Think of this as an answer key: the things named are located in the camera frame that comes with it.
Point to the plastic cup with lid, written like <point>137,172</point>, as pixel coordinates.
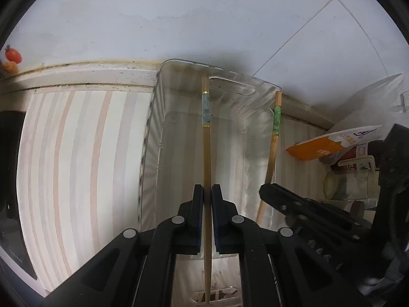
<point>359,181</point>

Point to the orange white carton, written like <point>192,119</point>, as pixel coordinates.
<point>333,142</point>

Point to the clear plastic organizer tray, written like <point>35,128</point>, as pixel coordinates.
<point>241,109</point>

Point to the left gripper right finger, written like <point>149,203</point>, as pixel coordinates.
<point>226,233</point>

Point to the black induction stove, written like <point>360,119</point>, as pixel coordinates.
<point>12,240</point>

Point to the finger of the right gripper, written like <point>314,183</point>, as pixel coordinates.
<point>287,202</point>

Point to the clear plastic bag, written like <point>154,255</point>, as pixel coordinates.
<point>383,103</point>

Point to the green banded bamboo chopstick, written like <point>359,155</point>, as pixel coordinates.
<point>274,139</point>

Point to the fruit wall stickers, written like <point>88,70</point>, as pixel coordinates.
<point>13,59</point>

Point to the blue banded bamboo chopstick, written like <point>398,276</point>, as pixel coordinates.
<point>206,132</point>

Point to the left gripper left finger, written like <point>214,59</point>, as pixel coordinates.
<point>189,233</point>

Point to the striped cat table mat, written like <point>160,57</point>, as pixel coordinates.
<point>83,177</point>

